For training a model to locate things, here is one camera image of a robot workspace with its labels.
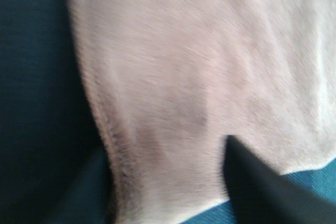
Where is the brown towel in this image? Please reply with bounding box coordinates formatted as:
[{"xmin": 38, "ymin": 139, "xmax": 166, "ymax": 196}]
[{"xmin": 68, "ymin": 0, "xmax": 335, "ymax": 223}]

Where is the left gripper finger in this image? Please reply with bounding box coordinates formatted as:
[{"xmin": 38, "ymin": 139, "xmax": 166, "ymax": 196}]
[{"xmin": 223, "ymin": 135, "xmax": 335, "ymax": 223}]

